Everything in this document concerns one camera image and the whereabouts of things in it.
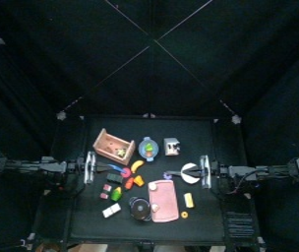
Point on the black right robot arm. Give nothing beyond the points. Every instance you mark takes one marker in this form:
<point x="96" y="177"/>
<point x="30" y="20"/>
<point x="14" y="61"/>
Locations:
<point x="262" y="171"/>

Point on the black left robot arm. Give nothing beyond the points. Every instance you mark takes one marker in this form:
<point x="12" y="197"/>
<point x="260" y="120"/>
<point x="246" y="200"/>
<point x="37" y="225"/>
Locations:
<point x="29" y="166"/>

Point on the white toy egg half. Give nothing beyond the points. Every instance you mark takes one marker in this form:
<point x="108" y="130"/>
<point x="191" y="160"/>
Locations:
<point x="152" y="186"/>
<point x="155" y="207"/>

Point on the white toy plate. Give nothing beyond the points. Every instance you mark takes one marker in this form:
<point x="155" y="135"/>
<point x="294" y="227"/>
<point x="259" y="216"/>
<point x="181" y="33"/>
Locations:
<point x="187" y="177"/>

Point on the blue toy spoon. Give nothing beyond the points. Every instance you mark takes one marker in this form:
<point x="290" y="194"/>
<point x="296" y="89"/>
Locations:
<point x="116" y="168"/>

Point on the purple toy piece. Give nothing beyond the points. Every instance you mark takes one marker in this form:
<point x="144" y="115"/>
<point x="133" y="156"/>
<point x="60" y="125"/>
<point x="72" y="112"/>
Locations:
<point x="167" y="176"/>

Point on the dark green toy block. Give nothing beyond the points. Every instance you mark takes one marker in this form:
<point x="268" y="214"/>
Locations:
<point x="113" y="177"/>

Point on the green toy vegetable piece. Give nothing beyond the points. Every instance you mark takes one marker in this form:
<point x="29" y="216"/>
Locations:
<point x="120" y="152"/>

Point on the small pink toy cube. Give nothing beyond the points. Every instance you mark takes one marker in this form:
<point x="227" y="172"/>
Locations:
<point x="106" y="187"/>
<point x="104" y="195"/>

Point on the pink red toy disc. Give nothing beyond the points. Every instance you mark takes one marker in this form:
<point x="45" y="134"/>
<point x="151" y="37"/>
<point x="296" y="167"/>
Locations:
<point x="125" y="172"/>

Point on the wooden toy crate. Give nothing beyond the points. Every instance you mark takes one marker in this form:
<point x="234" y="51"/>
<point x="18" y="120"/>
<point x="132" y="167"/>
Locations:
<point x="112" y="146"/>

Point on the red orange toy pepper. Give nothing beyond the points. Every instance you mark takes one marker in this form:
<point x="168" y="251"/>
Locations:
<point x="128" y="183"/>

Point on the yellow toy banana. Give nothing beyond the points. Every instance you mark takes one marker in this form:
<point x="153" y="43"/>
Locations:
<point x="136" y="166"/>

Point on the green yellow toy corn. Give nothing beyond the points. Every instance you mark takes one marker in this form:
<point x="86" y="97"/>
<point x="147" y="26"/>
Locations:
<point x="116" y="194"/>

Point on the yellow toy butter block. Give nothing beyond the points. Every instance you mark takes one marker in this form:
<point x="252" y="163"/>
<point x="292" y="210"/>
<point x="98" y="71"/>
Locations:
<point x="188" y="200"/>

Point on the white black toy appliance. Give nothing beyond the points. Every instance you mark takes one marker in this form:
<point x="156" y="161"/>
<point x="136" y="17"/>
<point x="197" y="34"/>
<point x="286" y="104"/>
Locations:
<point x="171" y="146"/>

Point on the pink toy cutting board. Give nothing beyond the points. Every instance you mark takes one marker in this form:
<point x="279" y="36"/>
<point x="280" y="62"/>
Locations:
<point x="164" y="201"/>

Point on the blue toy bowl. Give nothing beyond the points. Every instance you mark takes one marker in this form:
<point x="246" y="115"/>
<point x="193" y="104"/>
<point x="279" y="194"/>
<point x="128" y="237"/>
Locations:
<point x="148" y="149"/>

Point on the green orange toy carrot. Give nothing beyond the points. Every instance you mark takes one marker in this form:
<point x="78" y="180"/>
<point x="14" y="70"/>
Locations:
<point x="148" y="149"/>

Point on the white toy block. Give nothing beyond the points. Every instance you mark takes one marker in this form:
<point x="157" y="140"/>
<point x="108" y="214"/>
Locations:
<point x="110" y="210"/>

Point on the black toy pot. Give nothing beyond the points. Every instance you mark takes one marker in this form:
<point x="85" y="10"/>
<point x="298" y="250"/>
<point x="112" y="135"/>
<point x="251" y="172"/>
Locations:
<point x="139" y="208"/>

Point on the grey frame bracket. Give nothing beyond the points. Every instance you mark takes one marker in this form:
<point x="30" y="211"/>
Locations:
<point x="60" y="115"/>
<point x="148" y="115"/>
<point x="236" y="119"/>

